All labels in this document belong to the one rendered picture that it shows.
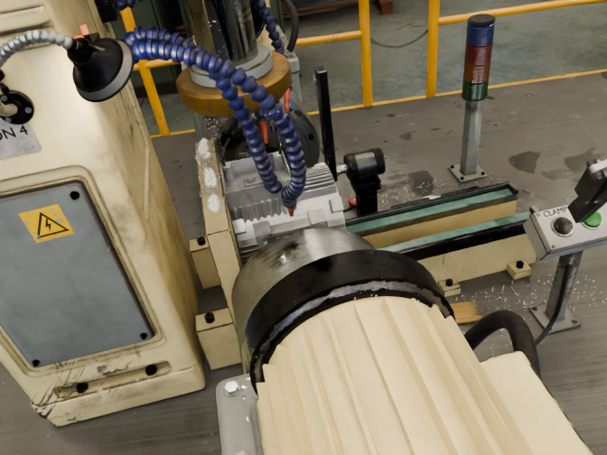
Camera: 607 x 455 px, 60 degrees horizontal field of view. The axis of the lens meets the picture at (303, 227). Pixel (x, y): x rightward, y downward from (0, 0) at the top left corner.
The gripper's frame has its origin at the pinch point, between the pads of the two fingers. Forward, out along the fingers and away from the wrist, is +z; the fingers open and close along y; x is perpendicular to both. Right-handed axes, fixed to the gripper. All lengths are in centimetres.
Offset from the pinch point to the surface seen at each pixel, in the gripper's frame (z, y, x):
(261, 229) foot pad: 15, 47, -15
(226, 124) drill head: 22, 48, -44
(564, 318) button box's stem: 31.6, -6.3, 11.3
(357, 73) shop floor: 243, -57, -222
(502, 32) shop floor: 252, -184, -238
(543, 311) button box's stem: 32.9, -3.4, 8.9
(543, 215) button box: 8.2, 2.1, -2.7
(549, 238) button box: 8.3, 2.9, 1.4
